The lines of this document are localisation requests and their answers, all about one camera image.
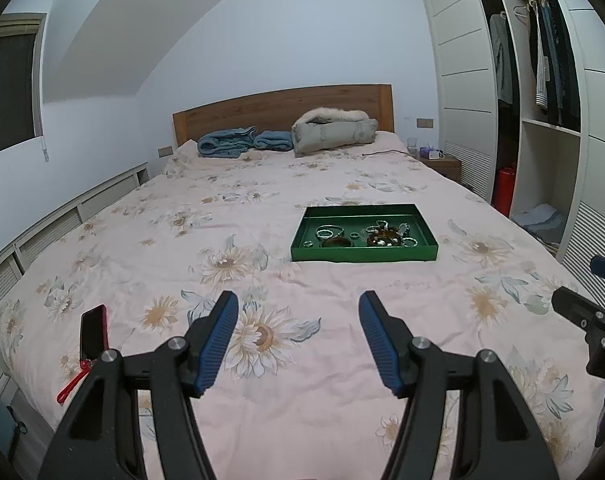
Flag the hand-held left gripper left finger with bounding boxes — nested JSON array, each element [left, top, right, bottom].
[[37, 290, 240, 480]]

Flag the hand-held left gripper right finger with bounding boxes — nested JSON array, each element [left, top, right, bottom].
[[358, 290, 580, 480]]

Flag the green tray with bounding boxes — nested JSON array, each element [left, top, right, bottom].
[[290, 203, 439, 263]]

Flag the folded clothes pile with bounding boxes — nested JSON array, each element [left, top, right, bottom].
[[511, 203, 566, 242]]

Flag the phone with red case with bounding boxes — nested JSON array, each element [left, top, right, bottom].
[[79, 303, 108, 361]]

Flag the red cylinder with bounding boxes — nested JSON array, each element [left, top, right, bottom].
[[493, 165, 517, 219]]

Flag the bed with floral sheet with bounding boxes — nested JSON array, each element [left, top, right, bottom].
[[0, 130, 605, 480]]

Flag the wooden nightstand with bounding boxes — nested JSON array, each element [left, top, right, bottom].
[[421, 153, 462, 180]]

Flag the blue folded blanket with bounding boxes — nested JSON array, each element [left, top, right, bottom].
[[254, 130, 294, 152], [197, 127, 258, 159]]

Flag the dark hanging garments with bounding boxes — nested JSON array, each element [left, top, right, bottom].
[[542, 0, 581, 127]]

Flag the grey fur-trimmed jacket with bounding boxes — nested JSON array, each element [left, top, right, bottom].
[[290, 106, 379, 158]]

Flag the white hanging garment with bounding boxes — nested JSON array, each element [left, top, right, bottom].
[[529, 2, 551, 111]]

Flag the grey hanging garment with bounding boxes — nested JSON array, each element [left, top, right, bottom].
[[489, 12, 514, 106]]

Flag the wooden headboard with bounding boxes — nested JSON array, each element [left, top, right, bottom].
[[172, 83, 394, 147]]

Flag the white wardrobe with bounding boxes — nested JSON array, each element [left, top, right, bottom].
[[414, 0, 605, 292]]

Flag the window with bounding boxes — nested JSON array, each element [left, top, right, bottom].
[[0, 12, 48, 159]]

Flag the red lanyard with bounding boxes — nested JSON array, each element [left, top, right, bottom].
[[56, 358, 94, 405]]

